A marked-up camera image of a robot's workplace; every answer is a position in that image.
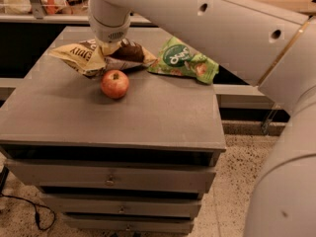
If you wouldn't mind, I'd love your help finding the green chip bag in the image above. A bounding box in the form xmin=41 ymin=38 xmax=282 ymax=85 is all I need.
xmin=147 ymin=37 xmax=219 ymax=85

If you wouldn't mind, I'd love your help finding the grey metal post left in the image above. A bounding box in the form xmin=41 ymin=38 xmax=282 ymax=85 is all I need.
xmin=30 ymin=0 xmax=46 ymax=19

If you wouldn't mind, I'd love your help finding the brown chip bag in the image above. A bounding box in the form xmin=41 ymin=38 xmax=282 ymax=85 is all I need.
xmin=49 ymin=39 xmax=156 ymax=78

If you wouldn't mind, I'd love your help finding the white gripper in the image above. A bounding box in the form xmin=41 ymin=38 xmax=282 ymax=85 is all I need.
xmin=88 ymin=0 xmax=130 ymax=56

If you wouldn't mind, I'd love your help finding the top grey drawer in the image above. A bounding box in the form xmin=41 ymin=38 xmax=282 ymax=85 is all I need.
xmin=5 ymin=159 xmax=215 ymax=194

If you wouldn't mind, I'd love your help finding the black floor cable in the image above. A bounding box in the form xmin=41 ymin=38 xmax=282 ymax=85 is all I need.
xmin=0 ymin=193 xmax=57 ymax=232

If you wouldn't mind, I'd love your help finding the red apple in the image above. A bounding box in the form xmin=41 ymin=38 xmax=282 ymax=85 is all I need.
xmin=101 ymin=70 xmax=129 ymax=99

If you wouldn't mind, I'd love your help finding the grey drawer cabinet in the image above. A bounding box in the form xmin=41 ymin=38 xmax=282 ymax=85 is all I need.
xmin=0 ymin=26 xmax=227 ymax=235

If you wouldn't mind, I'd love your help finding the grey drawer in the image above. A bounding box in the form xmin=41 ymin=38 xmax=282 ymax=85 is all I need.
xmin=5 ymin=159 xmax=215 ymax=194
xmin=40 ymin=194 xmax=201 ymax=218
xmin=62 ymin=214 xmax=194 ymax=234

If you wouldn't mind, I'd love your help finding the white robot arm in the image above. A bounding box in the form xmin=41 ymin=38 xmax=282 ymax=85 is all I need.
xmin=89 ymin=0 xmax=316 ymax=237

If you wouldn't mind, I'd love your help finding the bottom grey drawer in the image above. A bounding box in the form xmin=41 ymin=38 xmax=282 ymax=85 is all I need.
xmin=62 ymin=214 xmax=194 ymax=234

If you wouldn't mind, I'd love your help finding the middle grey drawer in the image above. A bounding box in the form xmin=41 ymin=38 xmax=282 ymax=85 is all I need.
xmin=40 ymin=194 xmax=201 ymax=218

